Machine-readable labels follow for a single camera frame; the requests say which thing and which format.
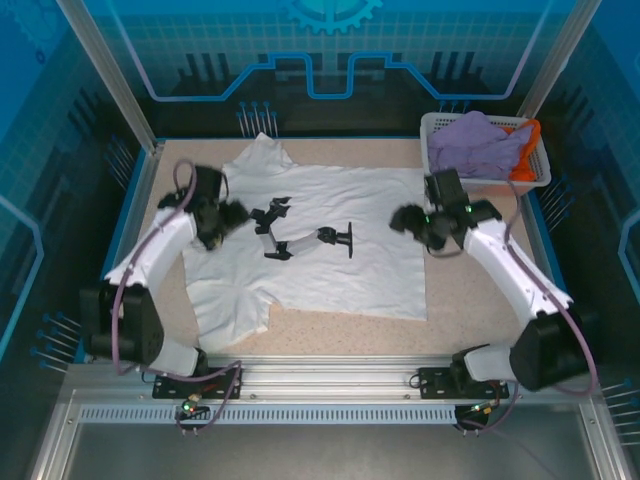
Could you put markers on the white t-shirt with robot print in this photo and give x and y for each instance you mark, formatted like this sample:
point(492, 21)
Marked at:
point(325, 285)

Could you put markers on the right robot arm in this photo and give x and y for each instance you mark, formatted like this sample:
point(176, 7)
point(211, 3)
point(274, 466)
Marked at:
point(510, 270)

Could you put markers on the purple t-shirt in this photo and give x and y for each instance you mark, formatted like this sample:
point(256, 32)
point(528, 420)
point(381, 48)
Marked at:
point(470, 145)

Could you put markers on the orange t-shirt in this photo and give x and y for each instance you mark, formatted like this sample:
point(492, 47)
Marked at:
point(522, 174)

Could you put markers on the white plastic mesh basket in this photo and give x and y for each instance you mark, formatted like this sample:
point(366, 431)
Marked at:
point(542, 165)

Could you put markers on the metal lower tray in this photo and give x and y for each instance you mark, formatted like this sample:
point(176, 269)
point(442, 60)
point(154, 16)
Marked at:
point(320, 450)

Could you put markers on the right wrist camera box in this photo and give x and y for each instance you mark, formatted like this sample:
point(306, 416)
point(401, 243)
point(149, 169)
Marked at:
point(446, 187)

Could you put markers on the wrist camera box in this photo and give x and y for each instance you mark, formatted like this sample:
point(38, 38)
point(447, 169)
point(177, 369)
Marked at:
point(446, 187)
point(207, 182)

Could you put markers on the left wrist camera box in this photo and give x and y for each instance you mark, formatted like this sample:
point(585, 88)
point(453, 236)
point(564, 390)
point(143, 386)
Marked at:
point(207, 182)

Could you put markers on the table side rail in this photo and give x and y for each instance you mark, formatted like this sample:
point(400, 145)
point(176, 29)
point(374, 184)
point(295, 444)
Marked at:
point(542, 240)
point(141, 200)

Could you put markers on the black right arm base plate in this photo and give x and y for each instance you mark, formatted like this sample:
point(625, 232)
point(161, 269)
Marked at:
point(432, 382)

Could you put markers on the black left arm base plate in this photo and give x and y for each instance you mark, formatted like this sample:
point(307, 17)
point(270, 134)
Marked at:
point(170, 387)

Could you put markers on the aluminium mounting rail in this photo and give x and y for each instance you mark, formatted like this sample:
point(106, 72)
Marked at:
point(325, 375)

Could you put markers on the aluminium frame post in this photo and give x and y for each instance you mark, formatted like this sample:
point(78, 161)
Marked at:
point(114, 75)
point(554, 60)

